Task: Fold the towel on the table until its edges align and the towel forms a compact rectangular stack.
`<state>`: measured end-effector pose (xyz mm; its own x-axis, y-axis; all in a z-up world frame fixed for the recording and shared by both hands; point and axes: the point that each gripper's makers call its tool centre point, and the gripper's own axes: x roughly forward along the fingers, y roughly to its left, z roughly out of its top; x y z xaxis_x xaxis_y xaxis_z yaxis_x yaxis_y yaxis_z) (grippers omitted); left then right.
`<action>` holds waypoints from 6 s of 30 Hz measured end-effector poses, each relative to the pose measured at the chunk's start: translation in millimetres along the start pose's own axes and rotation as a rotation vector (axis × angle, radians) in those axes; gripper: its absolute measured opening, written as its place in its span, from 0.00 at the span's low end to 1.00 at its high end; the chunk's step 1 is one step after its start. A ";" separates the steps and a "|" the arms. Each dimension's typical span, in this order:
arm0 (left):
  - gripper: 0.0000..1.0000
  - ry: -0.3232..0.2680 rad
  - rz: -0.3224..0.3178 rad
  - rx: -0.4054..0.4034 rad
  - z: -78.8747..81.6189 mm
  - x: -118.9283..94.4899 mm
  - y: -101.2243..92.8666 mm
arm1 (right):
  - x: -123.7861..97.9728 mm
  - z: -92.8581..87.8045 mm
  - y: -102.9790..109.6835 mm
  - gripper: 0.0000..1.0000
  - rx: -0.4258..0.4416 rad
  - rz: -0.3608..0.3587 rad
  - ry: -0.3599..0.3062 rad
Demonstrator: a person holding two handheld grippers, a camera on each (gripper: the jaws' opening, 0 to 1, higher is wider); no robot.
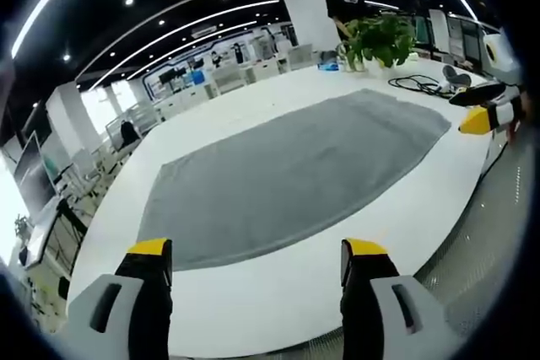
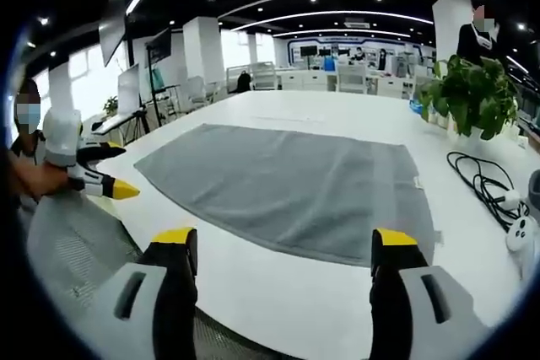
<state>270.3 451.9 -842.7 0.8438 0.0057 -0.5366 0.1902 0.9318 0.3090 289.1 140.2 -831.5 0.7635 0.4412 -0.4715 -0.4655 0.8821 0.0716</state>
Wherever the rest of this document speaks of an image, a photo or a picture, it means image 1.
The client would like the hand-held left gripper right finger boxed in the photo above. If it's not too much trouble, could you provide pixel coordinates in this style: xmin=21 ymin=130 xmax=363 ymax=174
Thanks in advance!
xmin=339 ymin=238 xmax=461 ymax=360

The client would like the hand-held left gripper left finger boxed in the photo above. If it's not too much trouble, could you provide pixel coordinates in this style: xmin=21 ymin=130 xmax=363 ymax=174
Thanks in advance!
xmin=67 ymin=237 xmax=174 ymax=360

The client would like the grey towel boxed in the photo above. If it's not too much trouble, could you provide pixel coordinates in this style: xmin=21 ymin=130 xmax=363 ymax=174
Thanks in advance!
xmin=135 ymin=88 xmax=452 ymax=272

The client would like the person's right hand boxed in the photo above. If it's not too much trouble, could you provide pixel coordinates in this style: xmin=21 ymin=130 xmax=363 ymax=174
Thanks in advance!
xmin=507 ymin=90 xmax=533 ymax=144

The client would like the grey round device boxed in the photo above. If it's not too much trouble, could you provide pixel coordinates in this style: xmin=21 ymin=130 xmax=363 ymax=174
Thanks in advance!
xmin=440 ymin=63 xmax=471 ymax=88

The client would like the green potted plant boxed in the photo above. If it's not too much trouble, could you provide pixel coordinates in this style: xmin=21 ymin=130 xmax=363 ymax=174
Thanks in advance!
xmin=336 ymin=13 xmax=419 ymax=73

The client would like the white table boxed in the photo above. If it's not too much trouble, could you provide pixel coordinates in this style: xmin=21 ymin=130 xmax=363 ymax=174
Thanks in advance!
xmin=66 ymin=57 xmax=509 ymax=356

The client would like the small potted plant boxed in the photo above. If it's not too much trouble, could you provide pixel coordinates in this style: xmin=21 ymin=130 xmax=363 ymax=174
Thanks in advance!
xmin=13 ymin=213 xmax=33 ymax=241

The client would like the computer monitor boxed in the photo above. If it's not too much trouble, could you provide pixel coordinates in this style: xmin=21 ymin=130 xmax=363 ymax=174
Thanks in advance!
xmin=13 ymin=136 xmax=57 ymax=214

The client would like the white pillar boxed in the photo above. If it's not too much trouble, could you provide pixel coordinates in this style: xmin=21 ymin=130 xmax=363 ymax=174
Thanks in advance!
xmin=278 ymin=0 xmax=341 ymax=50

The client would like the black cable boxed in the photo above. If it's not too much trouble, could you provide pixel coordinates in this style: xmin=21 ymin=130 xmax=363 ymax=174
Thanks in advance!
xmin=387 ymin=74 xmax=456 ymax=97

